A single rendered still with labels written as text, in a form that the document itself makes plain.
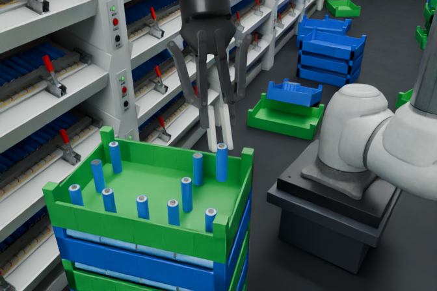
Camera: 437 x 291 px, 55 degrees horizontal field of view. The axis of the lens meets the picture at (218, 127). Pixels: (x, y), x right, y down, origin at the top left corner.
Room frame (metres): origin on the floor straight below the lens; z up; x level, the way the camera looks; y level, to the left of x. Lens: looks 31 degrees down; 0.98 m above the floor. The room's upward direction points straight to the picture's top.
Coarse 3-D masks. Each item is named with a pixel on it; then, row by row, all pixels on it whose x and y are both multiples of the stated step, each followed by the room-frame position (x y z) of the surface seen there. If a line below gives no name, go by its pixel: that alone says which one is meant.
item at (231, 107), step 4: (236, 92) 0.57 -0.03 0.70; (236, 96) 0.57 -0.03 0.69; (224, 100) 0.57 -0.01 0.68; (236, 100) 0.57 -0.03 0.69; (228, 104) 0.56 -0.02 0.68; (228, 108) 0.56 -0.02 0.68; (232, 108) 0.56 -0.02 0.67; (232, 112) 0.56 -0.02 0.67; (232, 116) 0.56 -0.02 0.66; (232, 120) 0.55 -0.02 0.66; (232, 124) 0.55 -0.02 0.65
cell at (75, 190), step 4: (72, 184) 0.54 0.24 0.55; (76, 184) 0.54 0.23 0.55; (68, 188) 0.53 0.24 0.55; (72, 188) 0.53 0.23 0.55; (76, 188) 0.53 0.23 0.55; (80, 188) 0.53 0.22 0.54; (72, 192) 0.52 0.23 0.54; (76, 192) 0.52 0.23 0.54; (80, 192) 0.53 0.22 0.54; (72, 196) 0.52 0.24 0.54; (76, 196) 0.52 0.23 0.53; (80, 196) 0.53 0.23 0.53; (72, 200) 0.52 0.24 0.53; (76, 200) 0.52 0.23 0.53; (80, 200) 0.53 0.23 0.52; (76, 204) 0.52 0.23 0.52; (80, 204) 0.52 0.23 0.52
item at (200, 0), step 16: (192, 0) 0.60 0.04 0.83; (208, 0) 0.59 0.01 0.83; (224, 0) 0.61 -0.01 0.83; (192, 16) 0.59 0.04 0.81; (208, 16) 0.60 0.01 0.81; (224, 16) 0.61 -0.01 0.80; (192, 32) 0.59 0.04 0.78; (208, 32) 0.60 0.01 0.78; (224, 32) 0.60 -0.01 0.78; (192, 48) 0.59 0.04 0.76; (208, 48) 0.59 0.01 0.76
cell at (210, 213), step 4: (212, 208) 0.48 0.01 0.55; (208, 212) 0.47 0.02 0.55; (212, 212) 0.47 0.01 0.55; (216, 212) 0.47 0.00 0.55; (208, 216) 0.47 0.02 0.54; (212, 216) 0.46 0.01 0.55; (208, 220) 0.46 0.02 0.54; (212, 220) 0.46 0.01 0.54; (208, 224) 0.47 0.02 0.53; (212, 224) 0.46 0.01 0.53; (208, 228) 0.47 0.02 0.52; (212, 228) 0.46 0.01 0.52; (208, 232) 0.47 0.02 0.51; (212, 232) 0.46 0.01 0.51
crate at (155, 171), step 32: (128, 160) 0.69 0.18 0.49; (160, 160) 0.67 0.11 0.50; (64, 192) 0.55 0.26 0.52; (96, 192) 0.59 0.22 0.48; (128, 192) 0.59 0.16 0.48; (160, 192) 0.59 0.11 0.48; (192, 192) 0.59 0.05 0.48; (224, 192) 0.59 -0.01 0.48; (64, 224) 0.51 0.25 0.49; (96, 224) 0.49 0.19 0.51; (128, 224) 0.47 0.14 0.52; (160, 224) 0.46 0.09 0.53; (192, 224) 0.51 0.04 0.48; (224, 224) 0.43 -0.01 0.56; (192, 256) 0.45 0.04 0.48; (224, 256) 0.43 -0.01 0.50
